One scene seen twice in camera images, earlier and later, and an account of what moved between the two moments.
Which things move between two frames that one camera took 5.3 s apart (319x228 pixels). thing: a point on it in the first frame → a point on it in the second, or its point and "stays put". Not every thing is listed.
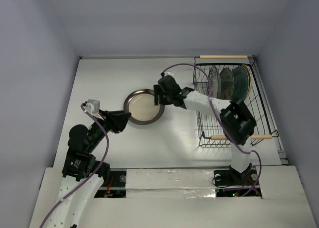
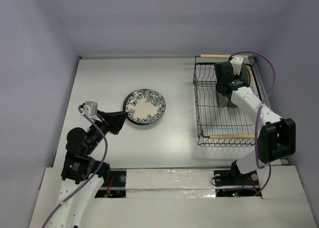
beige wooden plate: (250, 76) stays put
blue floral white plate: (215, 84) → (144, 106)
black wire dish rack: (214, 133) stays put
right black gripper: (159, 94) → (223, 70)
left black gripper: (116, 120) stays put
